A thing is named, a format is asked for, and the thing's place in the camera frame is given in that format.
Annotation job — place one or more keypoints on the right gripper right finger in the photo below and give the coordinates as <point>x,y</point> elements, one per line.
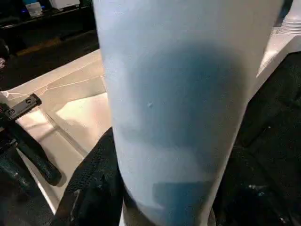
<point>254,188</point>

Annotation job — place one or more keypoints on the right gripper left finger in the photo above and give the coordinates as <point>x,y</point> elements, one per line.
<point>89,188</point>

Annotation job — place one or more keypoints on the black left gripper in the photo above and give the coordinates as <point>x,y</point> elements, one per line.
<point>19,107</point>

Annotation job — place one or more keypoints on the white plastic table top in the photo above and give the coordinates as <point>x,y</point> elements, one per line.
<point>70,108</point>

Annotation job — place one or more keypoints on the black work mat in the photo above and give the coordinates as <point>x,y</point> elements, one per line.
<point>277,108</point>

